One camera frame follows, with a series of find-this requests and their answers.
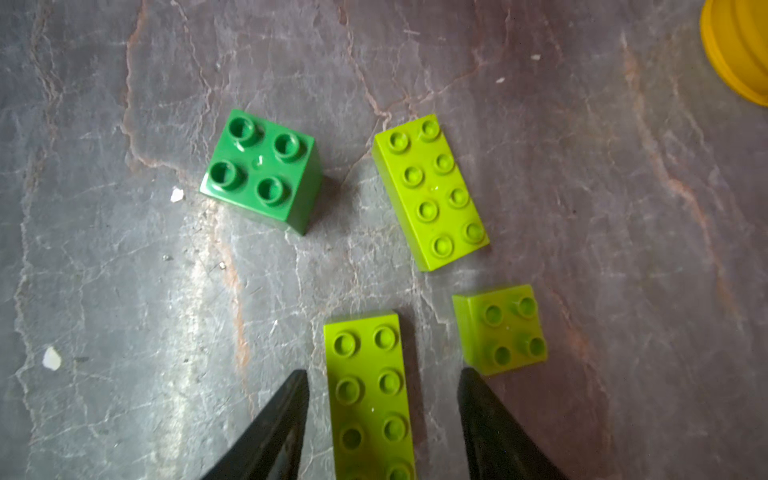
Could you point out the dark green 2x2 brick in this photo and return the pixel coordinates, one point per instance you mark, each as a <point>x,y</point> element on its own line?
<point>266,171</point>

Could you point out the lime 2x4 brick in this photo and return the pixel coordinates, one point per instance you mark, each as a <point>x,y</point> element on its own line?
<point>368,397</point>
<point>428,193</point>

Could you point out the lime 2x2 brick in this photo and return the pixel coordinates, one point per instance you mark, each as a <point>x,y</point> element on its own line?
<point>500,329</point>

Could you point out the yellow pencil cup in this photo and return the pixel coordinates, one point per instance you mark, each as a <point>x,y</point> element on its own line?
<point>734,37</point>

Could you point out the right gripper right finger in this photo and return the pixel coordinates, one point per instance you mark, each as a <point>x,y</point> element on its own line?
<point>496,445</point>

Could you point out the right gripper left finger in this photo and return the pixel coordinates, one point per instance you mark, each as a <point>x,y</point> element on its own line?
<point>270,448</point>

